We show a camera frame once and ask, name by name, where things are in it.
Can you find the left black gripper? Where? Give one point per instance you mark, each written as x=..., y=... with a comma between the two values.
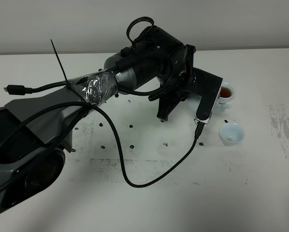
x=156, y=53

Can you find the pale blue porcelain teapot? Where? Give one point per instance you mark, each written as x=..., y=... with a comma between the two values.
x=196, y=105

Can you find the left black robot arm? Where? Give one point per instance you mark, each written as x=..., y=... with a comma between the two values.
x=36, y=132

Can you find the far pale blue teacup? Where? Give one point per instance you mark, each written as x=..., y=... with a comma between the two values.
x=227, y=92

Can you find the pale blue teacup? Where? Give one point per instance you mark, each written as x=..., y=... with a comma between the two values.
x=227, y=92
x=231, y=134

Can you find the near pale blue teacup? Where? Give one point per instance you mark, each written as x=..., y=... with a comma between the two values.
x=231, y=134

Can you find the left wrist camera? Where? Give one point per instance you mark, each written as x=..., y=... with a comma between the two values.
x=208, y=86

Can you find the black cable tie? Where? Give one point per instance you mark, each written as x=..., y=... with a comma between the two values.
x=60, y=64

